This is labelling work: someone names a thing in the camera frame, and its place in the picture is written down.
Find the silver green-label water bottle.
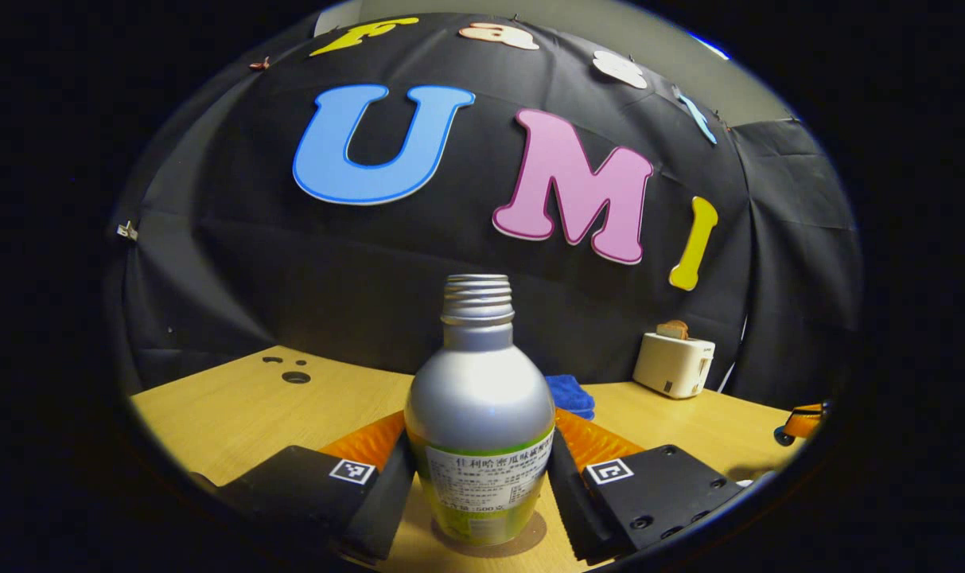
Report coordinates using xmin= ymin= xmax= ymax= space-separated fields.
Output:
xmin=403 ymin=274 xmax=556 ymax=547

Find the white toaster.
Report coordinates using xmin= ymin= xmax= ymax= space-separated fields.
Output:
xmin=632 ymin=332 xmax=716 ymax=400

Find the black backdrop cloth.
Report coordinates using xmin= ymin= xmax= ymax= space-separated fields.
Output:
xmin=104 ymin=12 xmax=863 ymax=415

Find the round brown coaster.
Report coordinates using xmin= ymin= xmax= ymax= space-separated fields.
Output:
xmin=430 ymin=509 xmax=548 ymax=558

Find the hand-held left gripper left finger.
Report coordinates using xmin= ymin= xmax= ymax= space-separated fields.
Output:
xmin=192 ymin=410 xmax=418 ymax=566

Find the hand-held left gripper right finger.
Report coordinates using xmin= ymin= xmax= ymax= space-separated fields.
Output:
xmin=547 ymin=407 xmax=745 ymax=566

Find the folded blue towel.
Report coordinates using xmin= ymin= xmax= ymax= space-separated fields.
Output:
xmin=544 ymin=374 xmax=597 ymax=421

